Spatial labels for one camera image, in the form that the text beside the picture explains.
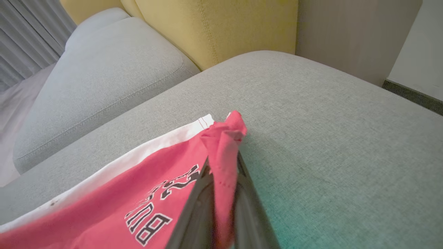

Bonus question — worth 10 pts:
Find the grey pleated curtain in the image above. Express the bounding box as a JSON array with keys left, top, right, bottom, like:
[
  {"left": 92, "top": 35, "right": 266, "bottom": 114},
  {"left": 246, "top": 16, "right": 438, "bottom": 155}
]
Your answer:
[{"left": 0, "top": 0, "right": 77, "bottom": 92}]

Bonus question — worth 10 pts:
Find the yellow sofa backrest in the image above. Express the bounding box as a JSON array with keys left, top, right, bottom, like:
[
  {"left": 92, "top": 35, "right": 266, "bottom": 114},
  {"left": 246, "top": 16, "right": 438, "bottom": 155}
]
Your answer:
[{"left": 60, "top": 0, "right": 299, "bottom": 71}]

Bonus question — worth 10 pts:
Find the grey sofa ottoman cushion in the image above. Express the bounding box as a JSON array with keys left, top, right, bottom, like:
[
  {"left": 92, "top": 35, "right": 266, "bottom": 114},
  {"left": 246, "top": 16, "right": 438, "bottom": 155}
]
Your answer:
[{"left": 0, "top": 51, "right": 443, "bottom": 249}]

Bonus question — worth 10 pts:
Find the light wood wall panel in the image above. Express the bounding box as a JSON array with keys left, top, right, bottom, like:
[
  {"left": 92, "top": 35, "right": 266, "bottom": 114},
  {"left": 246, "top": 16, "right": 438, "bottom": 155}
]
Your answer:
[{"left": 296, "top": 0, "right": 423, "bottom": 87}]

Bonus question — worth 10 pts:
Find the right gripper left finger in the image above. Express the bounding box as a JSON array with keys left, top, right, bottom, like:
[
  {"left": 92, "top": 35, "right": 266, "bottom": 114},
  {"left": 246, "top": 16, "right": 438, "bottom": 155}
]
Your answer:
[{"left": 166, "top": 156, "right": 216, "bottom": 249}]

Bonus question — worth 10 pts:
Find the large grey sofa seat cushion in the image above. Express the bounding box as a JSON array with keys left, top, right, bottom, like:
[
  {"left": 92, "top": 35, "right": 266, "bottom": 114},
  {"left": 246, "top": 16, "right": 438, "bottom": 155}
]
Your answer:
[{"left": 13, "top": 17, "right": 201, "bottom": 174}]

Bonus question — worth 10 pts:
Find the red shorts white trim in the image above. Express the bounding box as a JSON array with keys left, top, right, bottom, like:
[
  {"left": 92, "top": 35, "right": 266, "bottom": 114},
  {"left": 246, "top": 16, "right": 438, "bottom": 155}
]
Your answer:
[{"left": 0, "top": 111, "right": 248, "bottom": 249}]

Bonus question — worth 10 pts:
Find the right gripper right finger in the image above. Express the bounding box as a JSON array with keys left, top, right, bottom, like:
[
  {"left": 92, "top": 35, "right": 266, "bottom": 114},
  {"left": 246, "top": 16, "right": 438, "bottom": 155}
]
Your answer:
[{"left": 231, "top": 151, "right": 281, "bottom": 249}]

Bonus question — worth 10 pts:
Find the small grey sofa seat cushion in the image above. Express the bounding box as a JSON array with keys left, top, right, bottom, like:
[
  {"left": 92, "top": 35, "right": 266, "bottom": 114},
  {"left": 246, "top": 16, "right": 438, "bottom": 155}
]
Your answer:
[{"left": 65, "top": 8, "right": 131, "bottom": 49}]

